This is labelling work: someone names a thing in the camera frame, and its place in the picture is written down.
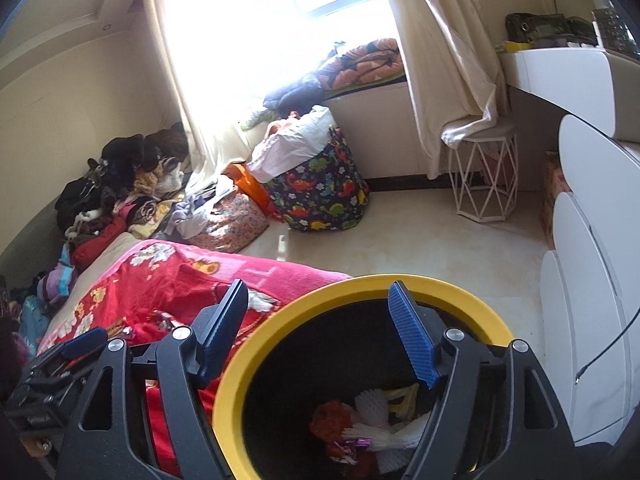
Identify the lilac cloth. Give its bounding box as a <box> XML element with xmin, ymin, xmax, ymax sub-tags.
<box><xmin>165</xmin><ymin>195</ymin><xmax>221</xmax><ymax>238</ymax></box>

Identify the white mesh foam sleeve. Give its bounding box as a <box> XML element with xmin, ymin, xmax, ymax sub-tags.
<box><xmin>354</xmin><ymin>387</ymin><xmax>401</xmax><ymax>423</ymax></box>

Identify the red floral blanket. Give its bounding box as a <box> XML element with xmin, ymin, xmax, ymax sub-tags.
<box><xmin>37</xmin><ymin>240</ymin><xmax>351</xmax><ymax>476</ymax></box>

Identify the cream curtain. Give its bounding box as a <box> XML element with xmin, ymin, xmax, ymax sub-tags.
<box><xmin>375</xmin><ymin>0</ymin><xmax>513</xmax><ymax>181</ymax></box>
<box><xmin>142</xmin><ymin>0</ymin><xmax>281</xmax><ymax>196</ymax></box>

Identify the red plastic bag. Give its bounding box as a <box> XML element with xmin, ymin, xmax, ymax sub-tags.
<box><xmin>309</xmin><ymin>400</ymin><xmax>358</xmax><ymax>441</ymax></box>

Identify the black cable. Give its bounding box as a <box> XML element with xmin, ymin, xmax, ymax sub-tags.
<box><xmin>575</xmin><ymin>225</ymin><xmax>640</xmax><ymax>383</ymax></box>

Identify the green patterned cloth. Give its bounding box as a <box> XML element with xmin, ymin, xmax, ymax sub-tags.
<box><xmin>240</xmin><ymin>107</ymin><xmax>276</xmax><ymax>131</ymax></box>

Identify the cardboard box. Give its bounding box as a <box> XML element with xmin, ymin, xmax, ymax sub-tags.
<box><xmin>542</xmin><ymin>150</ymin><xmax>571</xmax><ymax>241</ymax></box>

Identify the desk organiser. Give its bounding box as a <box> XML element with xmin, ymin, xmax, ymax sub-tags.
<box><xmin>592</xmin><ymin>7</ymin><xmax>640</xmax><ymax>56</ymax></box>

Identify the white rounded cabinet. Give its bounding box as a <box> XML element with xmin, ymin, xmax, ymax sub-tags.
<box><xmin>540</xmin><ymin>115</ymin><xmax>640</xmax><ymax>446</ymax></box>

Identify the orange patterned blanket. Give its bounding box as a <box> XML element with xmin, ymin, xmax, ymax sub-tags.
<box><xmin>315</xmin><ymin>37</ymin><xmax>406</xmax><ymax>88</ymax></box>

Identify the white desk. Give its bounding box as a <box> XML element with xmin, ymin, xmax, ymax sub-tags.
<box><xmin>500</xmin><ymin>45</ymin><xmax>640</xmax><ymax>141</ymax></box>

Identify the dinosaur print laundry basket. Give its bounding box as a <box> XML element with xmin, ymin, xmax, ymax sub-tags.
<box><xmin>262</xmin><ymin>127</ymin><xmax>371</xmax><ymax>233</ymax></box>

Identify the striped pillow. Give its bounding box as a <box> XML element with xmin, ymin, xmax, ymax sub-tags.
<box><xmin>37</xmin><ymin>245</ymin><xmax>78</xmax><ymax>306</ymax></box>

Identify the white window seat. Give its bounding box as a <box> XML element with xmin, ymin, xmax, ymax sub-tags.
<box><xmin>325</xmin><ymin>77</ymin><xmax>416</xmax><ymax>181</ymax></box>

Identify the pile of clothes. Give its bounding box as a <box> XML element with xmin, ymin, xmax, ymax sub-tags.
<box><xmin>55</xmin><ymin>122</ymin><xmax>193</xmax><ymax>256</ymax></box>

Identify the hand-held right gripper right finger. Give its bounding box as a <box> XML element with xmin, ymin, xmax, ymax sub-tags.
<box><xmin>389</xmin><ymin>281</ymin><xmax>576</xmax><ymax>480</ymax></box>

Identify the floral fabric bag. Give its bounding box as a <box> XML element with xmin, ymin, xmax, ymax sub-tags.
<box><xmin>192</xmin><ymin>192</ymin><xmax>271</xmax><ymax>253</ymax></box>

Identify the white cloth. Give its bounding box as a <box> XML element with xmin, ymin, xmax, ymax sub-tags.
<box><xmin>247</xmin><ymin>105</ymin><xmax>338</xmax><ymax>181</ymax></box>

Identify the yellow snack packet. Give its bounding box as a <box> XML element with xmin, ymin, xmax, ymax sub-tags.
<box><xmin>387</xmin><ymin>384</ymin><xmax>421</xmax><ymax>418</ymax></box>

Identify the orange bag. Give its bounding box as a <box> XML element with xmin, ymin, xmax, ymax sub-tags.
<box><xmin>225</xmin><ymin>162</ymin><xmax>281</xmax><ymax>218</ymax></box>

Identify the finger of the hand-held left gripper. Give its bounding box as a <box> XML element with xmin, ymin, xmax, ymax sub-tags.
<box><xmin>35</xmin><ymin>327</ymin><xmax>108</xmax><ymax>372</ymax></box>

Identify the white wire stool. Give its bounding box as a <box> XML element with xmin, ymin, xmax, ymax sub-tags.
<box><xmin>440</xmin><ymin>120</ymin><xmax>521</xmax><ymax>223</ymax></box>

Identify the blue cloth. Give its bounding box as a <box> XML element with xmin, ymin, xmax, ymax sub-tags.
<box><xmin>17</xmin><ymin>295</ymin><xmax>51</xmax><ymax>356</ymax></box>

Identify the camouflage bag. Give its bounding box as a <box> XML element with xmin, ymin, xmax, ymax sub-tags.
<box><xmin>505</xmin><ymin>11</ymin><xmax>598</xmax><ymax>46</ymax></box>

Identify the white foam net bundle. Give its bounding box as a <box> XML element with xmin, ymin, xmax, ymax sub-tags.
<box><xmin>350</xmin><ymin>412</ymin><xmax>433</xmax><ymax>476</ymax></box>

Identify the purple foil wrapper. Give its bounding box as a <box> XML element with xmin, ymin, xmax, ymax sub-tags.
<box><xmin>327</xmin><ymin>437</ymin><xmax>373</xmax><ymax>461</ymax></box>

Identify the dark jacket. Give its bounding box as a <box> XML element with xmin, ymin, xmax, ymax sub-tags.
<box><xmin>262</xmin><ymin>72</ymin><xmax>331</xmax><ymax>111</ymax></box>

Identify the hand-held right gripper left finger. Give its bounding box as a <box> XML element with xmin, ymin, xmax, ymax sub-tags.
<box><xmin>60</xmin><ymin>280</ymin><xmax>249</xmax><ymax>480</ymax></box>

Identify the black bin with yellow rim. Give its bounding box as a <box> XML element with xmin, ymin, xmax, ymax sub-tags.
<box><xmin>212</xmin><ymin>274</ymin><xmax>516</xmax><ymax>480</ymax></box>

